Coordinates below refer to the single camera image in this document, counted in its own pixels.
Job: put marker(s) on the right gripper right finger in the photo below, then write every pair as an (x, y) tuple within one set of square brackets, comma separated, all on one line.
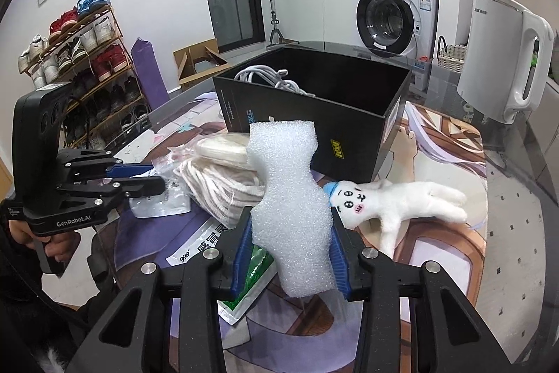
[(351, 279)]

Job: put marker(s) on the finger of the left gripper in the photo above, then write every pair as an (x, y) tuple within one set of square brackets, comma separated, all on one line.
[(140, 187), (128, 170)]

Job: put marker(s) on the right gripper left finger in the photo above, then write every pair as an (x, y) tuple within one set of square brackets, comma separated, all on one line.
[(236, 248)]

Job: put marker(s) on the green white medicine packet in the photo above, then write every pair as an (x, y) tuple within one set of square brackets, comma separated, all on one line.
[(205, 236)]

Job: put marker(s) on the bag of white rope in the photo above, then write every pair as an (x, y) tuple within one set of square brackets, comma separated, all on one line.
[(221, 191)]

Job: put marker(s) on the white plush bunny toy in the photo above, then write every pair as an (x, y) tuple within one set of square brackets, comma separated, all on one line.
[(392, 204)]

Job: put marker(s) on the white foam block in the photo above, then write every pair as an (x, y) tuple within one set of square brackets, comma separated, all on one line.
[(293, 220)]

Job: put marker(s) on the bag of white cord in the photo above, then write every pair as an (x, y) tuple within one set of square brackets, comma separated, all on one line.
[(229, 150)]

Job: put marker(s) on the left hand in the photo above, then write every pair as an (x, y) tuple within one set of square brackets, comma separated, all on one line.
[(62, 246)]

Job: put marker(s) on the clear plastic zip bag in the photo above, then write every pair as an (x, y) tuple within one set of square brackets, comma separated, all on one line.
[(177, 199)]

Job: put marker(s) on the anime print table mat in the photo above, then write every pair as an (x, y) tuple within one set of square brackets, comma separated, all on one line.
[(319, 333)]

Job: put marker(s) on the purple yoga mat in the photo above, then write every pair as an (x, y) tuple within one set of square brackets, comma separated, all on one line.
[(148, 73)]

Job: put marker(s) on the wooden shoe rack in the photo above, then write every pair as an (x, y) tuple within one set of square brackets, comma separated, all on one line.
[(85, 48)]

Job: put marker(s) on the open cardboard box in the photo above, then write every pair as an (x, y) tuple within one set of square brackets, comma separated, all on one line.
[(198, 62)]

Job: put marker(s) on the black cardboard box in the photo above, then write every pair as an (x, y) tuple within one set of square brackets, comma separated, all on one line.
[(355, 99)]

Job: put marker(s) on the floor mop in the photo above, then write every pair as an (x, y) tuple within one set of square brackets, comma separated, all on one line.
[(275, 37)]

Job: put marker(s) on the white wicker basket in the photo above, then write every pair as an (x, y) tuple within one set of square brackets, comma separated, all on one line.
[(451, 56)]

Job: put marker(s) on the white electric kettle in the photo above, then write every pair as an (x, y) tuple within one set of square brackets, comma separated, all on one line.
[(507, 59)]

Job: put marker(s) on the white washing machine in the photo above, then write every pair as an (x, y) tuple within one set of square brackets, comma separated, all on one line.
[(398, 27)]

